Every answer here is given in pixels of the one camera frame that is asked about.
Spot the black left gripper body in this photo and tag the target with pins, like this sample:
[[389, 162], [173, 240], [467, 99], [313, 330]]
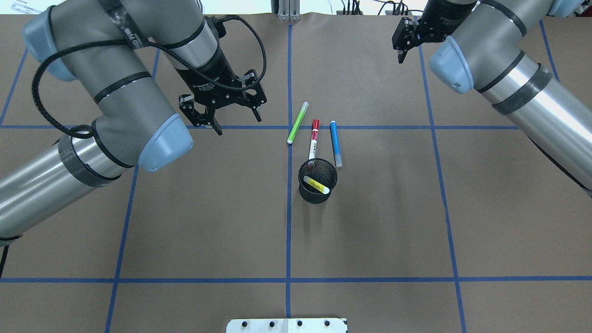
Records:
[[206, 78]]

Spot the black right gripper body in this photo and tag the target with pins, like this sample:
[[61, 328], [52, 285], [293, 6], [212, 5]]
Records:
[[438, 18]]

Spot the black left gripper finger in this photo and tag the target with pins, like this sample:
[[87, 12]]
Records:
[[214, 124], [255, 107]]

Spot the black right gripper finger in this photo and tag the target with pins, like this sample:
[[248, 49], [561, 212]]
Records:
[[401, 56]]

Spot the green highlighter pen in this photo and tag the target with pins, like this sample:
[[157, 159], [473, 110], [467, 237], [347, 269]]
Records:
[[297, 123]]

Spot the red capped white marker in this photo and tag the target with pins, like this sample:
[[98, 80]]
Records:
[[314, 139]]

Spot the blue highlighter pen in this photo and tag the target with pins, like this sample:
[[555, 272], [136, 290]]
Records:
[[336, 144]]

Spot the yellow highlighter pen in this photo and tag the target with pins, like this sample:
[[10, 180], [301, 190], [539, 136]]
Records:
[[316, 185]]

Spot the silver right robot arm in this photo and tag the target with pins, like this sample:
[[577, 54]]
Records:
[[479, 50]]

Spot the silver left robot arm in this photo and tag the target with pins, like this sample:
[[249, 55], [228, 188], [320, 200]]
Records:
[[92, 86]]

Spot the right grey usb hub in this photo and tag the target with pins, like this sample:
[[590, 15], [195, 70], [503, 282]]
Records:
[[398, 7]]

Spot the grey usb hub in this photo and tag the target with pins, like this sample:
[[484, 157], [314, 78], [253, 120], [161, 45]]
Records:
[[350, 7], [398, 7]]

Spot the left grey usb hub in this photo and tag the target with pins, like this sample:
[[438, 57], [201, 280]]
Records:
[[350, 7]]

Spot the black mesh pen cup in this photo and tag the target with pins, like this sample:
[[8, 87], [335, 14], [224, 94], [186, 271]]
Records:
[[320, 170]]

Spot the brown paper table mat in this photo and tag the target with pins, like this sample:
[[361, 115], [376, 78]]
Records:
[[445, 217]]

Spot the white printed paper label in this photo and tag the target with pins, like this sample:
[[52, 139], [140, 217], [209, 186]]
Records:
[[29, 7]]

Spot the aluminium frame post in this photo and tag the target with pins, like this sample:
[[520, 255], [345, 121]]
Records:
[[287, 11]]

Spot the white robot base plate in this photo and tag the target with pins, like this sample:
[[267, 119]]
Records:
[[288, 325]]

